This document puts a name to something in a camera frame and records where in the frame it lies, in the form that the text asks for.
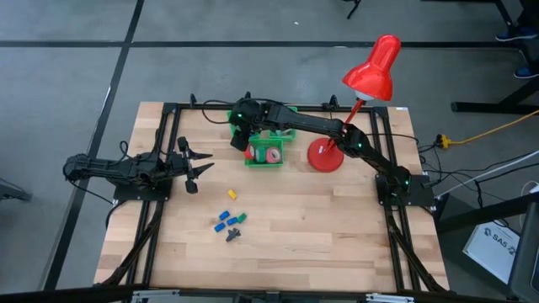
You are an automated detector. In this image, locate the black floor cable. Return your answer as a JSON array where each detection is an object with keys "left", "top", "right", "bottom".
[{"left": 416, "top": 142, "right": 539, "bottom": 199}]

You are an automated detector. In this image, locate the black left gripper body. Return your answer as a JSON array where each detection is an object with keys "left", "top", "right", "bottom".
[{"left": 167, "top": 150, "right": 189, "bottom": 178}]

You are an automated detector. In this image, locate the silver metal bracket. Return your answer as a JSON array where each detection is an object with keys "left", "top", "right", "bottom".
[
  {"left": 130, "top": 289, "right": 180, "bottom": 303},
  {"left": 365, "top": 293, "right": 416, "bottom": 303}
]

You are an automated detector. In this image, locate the black stand leg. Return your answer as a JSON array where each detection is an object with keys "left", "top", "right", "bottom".
[{"left": 345, "top": 0, "right": 363, "bottom": 20}]

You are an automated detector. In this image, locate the green plastic basket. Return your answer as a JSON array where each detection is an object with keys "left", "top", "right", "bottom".
[
  {"left": 243, "top": 139, "right": 286, "bottom": 168},
  {"left": 226, "top": 109, "right": 263, "bottom": 146},
  {"left": 269, "top": 105, "right": 299, "bottom": 142}
]

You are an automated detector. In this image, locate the black metal table frame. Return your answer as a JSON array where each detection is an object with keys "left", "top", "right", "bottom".
[{"left": 94, "top": 93, "right": 450, "bottom": 295}]

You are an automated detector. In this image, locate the white cardboard box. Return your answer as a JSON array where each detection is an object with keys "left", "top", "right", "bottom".
[{"left": 462, "top": 221, "right": 521, "bottom": 285}]

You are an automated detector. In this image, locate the black furniture foot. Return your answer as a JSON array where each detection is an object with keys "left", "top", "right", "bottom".
[{"left": 0, "top": 177, "right": 34, "bottom": 202}]

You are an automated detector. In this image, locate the person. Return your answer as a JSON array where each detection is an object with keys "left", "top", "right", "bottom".
[{"left": 494, "top": 0, "right": 539, "bottom": 80}]

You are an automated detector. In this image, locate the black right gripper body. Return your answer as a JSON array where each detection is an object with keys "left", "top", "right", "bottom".
[{"left": 229, "top": 125, "right": 253, "bottom": 153}]

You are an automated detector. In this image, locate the dark grey panel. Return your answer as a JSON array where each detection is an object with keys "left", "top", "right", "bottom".
[{"left": 507, "top": 201, "right": 539, "bottom": 303}]

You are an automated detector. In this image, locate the black desk leg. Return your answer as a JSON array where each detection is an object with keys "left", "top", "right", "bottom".
[{"left": 435, "top": 191, "right": 539, "bottom": 235}]

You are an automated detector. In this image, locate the grey floor cable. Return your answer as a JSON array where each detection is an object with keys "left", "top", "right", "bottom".
[{"left": 435, "top": 149, "right": 539, "bottom": 199}]

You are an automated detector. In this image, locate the black desk base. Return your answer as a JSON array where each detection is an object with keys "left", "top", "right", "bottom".
[{"left": 451, "top": 75, "right": 539, "bottom": 115}]

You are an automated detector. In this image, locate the yellow extension cord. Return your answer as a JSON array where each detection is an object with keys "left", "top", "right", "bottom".
[{"left": 436, "top": 109, "right": 539, "bottom": 149}]

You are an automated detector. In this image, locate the red desk lamp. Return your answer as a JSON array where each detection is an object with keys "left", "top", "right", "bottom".
[{"left": 306, "top": 34, "right": 403, "bottom": 173}]

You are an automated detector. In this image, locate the pink tape roll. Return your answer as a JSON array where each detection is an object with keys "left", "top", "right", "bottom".
[{"left": 265, "top": 146, "right": 283, "bottom": 165}]

